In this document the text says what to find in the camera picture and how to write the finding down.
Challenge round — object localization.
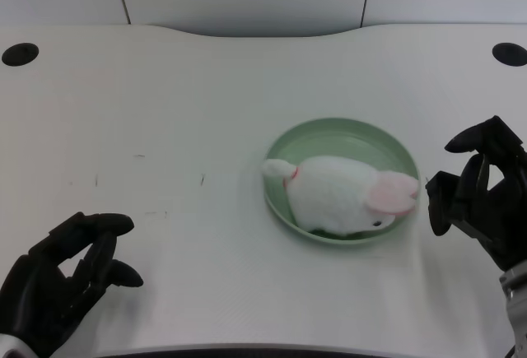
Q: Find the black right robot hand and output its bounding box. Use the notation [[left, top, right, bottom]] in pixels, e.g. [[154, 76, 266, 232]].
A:
[[425, 115, 527, 272]]

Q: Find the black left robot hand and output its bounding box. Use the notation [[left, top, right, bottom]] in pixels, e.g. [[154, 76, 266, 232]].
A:
[[0, 212, 145, 358]]

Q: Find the white plush rabbit doll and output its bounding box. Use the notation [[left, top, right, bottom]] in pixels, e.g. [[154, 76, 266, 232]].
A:
[[261, 156, 420, 239]]

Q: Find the green round plate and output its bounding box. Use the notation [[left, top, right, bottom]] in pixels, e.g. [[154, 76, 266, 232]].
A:
[[263, 117, 422, 246]]

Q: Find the black round cable grommet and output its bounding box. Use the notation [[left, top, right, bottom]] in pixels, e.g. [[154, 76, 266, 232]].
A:
[[492, 42, 527, 67], [1, 43, 40, 67]]

